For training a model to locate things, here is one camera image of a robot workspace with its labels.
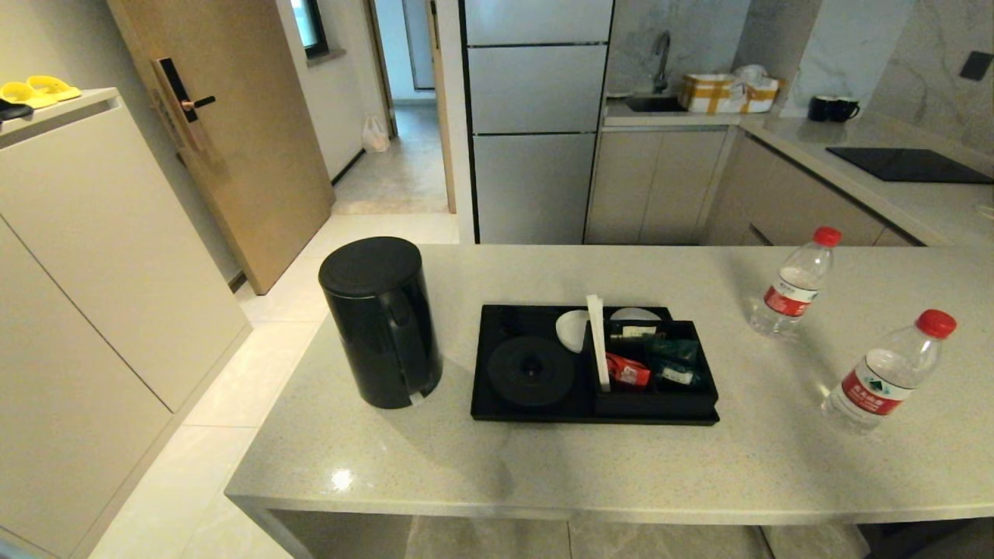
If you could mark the red-capped water bottle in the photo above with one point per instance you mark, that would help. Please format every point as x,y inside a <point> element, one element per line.
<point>792,295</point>
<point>877,388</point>

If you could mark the grey refrigerator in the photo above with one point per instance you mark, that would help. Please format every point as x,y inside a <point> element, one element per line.
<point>536,116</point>

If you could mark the dark kitchen sink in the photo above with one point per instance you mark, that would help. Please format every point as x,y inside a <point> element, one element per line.
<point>656,103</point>

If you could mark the metal kitchen faucet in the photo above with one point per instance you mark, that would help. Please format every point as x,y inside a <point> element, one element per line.
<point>662,60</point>

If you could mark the round black kettle base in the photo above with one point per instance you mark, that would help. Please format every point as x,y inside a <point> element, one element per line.
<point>532,371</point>

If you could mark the black wall switch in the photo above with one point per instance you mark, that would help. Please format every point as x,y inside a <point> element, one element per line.
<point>975,67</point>

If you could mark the long white sachet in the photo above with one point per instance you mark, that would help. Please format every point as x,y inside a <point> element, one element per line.
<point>599,341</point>

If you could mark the dark sachet with white label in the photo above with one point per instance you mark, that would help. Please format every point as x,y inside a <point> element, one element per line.
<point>637,331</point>

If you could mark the black compartment organizer box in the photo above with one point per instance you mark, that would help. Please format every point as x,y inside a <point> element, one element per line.
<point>660,400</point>

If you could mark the black mug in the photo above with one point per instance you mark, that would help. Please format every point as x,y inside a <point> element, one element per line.
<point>844,109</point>
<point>818,109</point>

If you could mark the black electric kettle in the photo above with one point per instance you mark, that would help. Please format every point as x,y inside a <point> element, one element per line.
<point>380,326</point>

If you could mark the white plastic bag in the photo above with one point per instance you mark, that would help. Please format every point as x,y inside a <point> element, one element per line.
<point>375,135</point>

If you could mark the wooden door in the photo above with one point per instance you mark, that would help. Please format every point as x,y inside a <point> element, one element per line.
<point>233,155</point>

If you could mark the beige kitchen base cabinets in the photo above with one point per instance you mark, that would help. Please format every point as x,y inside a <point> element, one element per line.
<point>660,185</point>

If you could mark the black serving tray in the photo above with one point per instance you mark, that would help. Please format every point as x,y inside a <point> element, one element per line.
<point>536,415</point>

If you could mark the dark window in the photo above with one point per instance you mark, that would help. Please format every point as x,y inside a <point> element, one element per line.
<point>309,29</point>

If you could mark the black item on cabinet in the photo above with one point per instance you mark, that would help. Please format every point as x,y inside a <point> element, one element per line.
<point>12,111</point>

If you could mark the white tall cabinet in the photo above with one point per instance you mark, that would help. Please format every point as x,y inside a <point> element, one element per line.
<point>101,272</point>

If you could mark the green tea packet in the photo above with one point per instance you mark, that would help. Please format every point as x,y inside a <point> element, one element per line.
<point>679,377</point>
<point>675,349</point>

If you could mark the yellow slipper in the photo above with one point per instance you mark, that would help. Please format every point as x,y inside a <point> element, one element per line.
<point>23,95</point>
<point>50,86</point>

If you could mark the white round coaster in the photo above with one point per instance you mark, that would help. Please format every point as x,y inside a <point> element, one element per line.
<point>637,314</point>
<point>573,330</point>

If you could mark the cardboard box with yellow tape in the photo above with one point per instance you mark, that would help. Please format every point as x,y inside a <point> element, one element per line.
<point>726,95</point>

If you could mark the red snack packet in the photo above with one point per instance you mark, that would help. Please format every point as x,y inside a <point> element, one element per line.
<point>627,370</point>

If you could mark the black induction cooktop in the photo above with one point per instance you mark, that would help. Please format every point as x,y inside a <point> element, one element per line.
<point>908,165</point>

